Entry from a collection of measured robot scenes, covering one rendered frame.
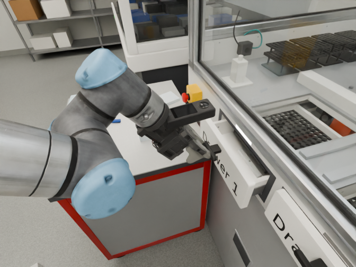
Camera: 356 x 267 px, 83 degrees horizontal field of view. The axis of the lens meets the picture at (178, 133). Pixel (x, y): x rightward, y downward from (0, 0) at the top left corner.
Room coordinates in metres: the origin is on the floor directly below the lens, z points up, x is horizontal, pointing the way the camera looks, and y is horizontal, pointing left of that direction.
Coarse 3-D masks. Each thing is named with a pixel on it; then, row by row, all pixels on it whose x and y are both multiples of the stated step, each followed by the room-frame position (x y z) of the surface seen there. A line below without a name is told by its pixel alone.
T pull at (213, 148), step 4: (208, 144) 0.40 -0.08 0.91; (216, 144) 0.39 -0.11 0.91; (208, 148) 0.38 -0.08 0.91; (212, 148) 0.38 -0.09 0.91; (216, 148) 0.38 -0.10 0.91; (212, 152) 0.36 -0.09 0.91; (216, 152) 0.37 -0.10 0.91; (220, 152) 0.37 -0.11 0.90; (212, 156) 0.35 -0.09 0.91; (212, 160) 0.34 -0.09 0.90; (216, 160) 0.34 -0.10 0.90
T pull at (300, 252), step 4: (296, 252) 0.12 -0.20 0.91; (300, 252) 0.11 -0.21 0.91; (296, 256) 0.11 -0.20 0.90; (300, 256) 0.11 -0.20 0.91; (304, 256) 0.11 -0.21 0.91; (300, 260) 0.10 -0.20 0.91; (304, 260) 0.10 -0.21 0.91; (316, 260) 0.10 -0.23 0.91; (320, 260) 0.10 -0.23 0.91; (304, 264) 0.10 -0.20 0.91; (308, 264) 0.10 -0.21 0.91; (312, 264) 0.10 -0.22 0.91; (316, 264) 0.09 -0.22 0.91; (320, 264) 0.09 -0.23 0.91; (324, 264) 0.09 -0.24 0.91
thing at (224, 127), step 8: (224, 120) 0.52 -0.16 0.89; (224, 128) 0.51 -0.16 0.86; (232, 128) 0.52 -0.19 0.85; (224, 136) 0.50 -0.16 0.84; (232, 136) 0.50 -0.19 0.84; (232, 144) 0.46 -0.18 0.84; (240, 144) 0.46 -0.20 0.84; (248, 152) 0.42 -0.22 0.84; (240, 160) 0.39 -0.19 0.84; (248, 168) 0.36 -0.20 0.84; (264, 176) 0.29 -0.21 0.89; (256, 184) 0.27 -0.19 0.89; (264, 184) 0.28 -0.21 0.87; (256, 192) 0.27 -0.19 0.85
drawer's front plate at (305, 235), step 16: (272, 208) 0.22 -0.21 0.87; (288, 208) 0.19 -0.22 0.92; (272, 224) 0.20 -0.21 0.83; (288, 224) 0.17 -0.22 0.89; (304, 224) 0.16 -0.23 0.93; (288, 240) 0.16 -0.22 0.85; (304, 240) 0.14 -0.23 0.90; (320, 240) 0.13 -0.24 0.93; (320, 256) 0.11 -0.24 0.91; (336, 256) 0.10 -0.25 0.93
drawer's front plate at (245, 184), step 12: (204, 120) 0.49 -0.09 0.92; (216, 132) 0.42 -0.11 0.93; (228, 156) 0.34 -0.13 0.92; (228, 168) 0.33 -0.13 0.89; (240, 168) 0.29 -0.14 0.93; (228, 180) 0.32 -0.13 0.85; (240, 180) 0.28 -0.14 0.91; (252, 180) 0.26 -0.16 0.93; (240, 192) 0.26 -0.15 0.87; (252, 192) 0.25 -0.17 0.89; (240, 204) 0.25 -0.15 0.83
